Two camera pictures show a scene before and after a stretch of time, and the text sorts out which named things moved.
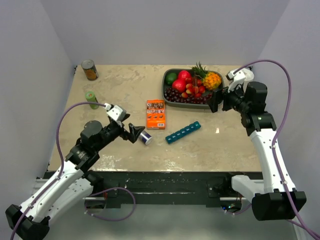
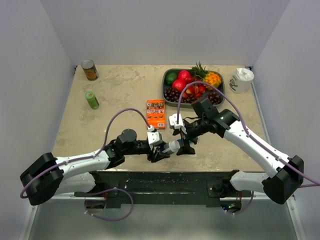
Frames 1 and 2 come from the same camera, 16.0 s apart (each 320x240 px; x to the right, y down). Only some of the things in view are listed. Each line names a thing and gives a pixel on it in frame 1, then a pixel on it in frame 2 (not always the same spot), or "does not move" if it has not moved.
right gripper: (217, 96) → (186, 148)
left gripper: (134, 131) → (155, 156)
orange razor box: (155, 111) does not move
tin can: (91, 70) does not move
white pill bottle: (145, 137) → (174, 145)
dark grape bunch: (172, 96) does not move
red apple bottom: (179, 84) does not move
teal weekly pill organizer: (172, 137) → (191, 143)
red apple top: (184, 74) does not move
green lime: (170, 78) does not move
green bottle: (90, 97) does not move
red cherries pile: (193, 87) does not move
